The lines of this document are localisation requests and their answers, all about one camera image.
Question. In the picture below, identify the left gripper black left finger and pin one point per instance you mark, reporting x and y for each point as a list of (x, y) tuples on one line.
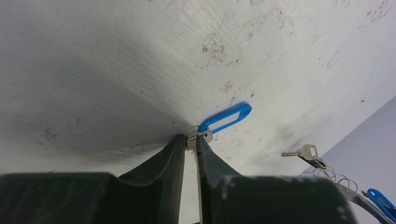
[(151, 192)]

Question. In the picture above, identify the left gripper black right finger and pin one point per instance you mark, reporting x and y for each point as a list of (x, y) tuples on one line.
[(214, 176)]

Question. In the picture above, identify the black tagged key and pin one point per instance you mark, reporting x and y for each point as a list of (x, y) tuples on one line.
[(309, 154)]

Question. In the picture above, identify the grey metal keyring disc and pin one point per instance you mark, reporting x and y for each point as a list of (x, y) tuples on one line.
[(350, 191)]

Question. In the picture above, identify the blue key tag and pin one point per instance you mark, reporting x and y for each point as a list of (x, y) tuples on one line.
[(385, 205)]

